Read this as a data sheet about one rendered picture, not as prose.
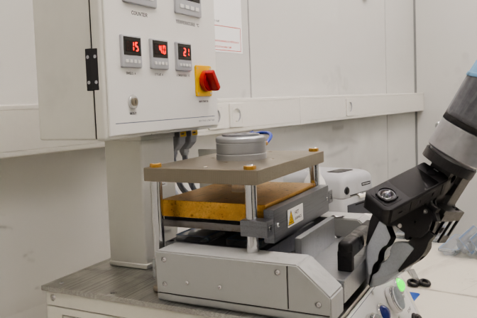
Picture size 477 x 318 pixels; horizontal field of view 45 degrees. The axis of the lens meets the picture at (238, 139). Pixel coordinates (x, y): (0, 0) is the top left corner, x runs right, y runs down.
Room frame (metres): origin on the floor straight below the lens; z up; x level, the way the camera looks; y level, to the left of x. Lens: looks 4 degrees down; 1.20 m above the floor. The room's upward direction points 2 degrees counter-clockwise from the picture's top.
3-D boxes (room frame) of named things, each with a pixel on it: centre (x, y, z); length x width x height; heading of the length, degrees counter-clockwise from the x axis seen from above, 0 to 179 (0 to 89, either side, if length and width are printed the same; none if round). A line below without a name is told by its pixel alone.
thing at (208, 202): (0.90, -0.01, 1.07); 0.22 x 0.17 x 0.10; 153
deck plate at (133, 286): (0.91, 0.03, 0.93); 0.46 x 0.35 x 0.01; 63
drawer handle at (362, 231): (0.81, -0.17, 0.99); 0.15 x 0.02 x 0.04; 153
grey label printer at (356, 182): (1.85, -0.29, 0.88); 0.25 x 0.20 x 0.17; 49
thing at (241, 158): (0.92, 0.02, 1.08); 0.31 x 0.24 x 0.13; 153
